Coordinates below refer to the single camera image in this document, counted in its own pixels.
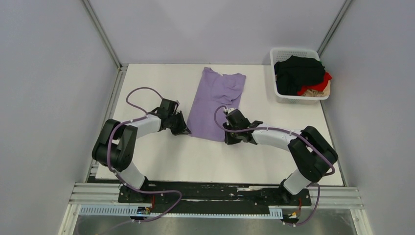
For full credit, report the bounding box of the white slotted cable duct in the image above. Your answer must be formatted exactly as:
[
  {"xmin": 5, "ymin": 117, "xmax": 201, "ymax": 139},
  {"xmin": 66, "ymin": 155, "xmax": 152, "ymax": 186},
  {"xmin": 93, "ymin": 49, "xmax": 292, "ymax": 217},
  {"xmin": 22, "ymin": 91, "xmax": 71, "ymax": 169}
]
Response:
[{"xmin": 78, "ymin": 205, "xmax": 283, "ymax": 219}]

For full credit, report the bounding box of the purple t shirt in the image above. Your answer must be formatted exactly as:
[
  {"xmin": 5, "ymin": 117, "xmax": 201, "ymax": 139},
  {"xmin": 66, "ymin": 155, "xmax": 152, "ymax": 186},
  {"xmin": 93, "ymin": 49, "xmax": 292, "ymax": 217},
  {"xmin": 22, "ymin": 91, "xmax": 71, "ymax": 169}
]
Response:
[{"xmin": 186, "ymin": 67, "xmax": 246, "ymax": 142}]

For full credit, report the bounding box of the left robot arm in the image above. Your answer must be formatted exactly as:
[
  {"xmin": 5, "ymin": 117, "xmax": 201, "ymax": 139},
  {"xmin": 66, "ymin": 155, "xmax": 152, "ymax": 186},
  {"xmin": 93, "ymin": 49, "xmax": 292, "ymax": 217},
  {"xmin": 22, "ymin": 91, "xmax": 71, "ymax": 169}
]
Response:
[{"xmin": 92, "ymin": 98, "xmax": 191, "ymax": 202}]

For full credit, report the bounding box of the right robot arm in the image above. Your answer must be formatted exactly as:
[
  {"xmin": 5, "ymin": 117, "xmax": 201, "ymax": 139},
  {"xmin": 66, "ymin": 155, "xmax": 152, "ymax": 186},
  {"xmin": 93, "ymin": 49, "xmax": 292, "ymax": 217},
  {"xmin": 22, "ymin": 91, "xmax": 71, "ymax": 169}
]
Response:
[{"xmin": 222, "ymin": 108, "xmax": 338, "ymax": 205}]

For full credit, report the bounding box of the black t shirt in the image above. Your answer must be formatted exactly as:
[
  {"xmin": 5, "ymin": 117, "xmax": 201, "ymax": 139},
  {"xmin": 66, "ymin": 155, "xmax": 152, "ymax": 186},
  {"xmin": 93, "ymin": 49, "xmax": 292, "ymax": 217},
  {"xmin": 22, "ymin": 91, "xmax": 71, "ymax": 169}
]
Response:
[{"xmin": 274, "ymin": 55, "xmax": 326, "ymax": 96}]

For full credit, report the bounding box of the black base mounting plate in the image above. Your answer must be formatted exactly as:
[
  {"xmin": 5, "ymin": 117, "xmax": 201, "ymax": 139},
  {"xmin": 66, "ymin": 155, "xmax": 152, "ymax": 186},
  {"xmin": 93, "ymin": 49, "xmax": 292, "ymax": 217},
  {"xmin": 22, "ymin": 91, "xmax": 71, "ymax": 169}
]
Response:
[{"xmin": 118, "ymin": 181, "xmax": 312, "ymax": 213}]

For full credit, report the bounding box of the white plastic laundry basket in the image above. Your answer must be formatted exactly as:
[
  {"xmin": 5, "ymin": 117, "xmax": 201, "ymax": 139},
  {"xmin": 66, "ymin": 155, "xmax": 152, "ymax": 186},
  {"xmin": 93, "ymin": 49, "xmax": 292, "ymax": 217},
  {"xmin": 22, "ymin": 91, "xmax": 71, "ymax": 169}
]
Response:
[{"xmin": 269, "ymin": 47, "xmax": 329, "ymax": 105}]

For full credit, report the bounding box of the red t shirt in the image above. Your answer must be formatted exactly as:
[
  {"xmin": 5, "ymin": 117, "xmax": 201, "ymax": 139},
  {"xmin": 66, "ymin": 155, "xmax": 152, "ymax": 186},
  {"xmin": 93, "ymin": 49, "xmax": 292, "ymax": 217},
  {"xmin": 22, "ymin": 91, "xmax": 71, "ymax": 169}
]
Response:
[{"xmin": 296, "ymin": 72, "xmax": 332, "ymax": 96}]

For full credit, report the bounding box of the beige t shirt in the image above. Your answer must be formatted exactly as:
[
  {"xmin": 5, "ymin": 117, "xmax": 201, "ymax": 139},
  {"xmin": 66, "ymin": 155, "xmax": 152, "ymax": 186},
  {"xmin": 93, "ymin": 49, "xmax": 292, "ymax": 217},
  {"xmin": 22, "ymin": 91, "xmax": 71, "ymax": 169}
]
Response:
[{"xmin": 301, "ymin": 80, "xmax": 331, "ymax": 97}]

